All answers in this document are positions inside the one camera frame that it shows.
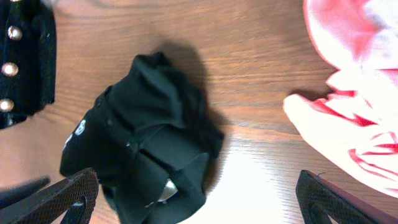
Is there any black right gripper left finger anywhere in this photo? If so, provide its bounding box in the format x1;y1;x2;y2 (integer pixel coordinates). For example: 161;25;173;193
1;168;98;224

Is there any black velvet buttoned garment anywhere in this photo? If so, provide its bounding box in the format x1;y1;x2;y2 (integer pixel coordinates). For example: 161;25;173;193
1;0;57;129

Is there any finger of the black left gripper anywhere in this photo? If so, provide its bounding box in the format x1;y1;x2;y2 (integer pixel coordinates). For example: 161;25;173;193
1;176;50;209

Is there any coral pink garment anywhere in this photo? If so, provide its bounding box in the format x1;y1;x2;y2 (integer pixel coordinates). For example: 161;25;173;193
283;0;397;197

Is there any black polo shirt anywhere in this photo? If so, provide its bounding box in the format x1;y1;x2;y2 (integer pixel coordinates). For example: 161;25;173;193
60;52;224;223

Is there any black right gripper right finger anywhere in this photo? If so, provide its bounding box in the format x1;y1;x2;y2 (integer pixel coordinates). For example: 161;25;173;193
295;170;397;224

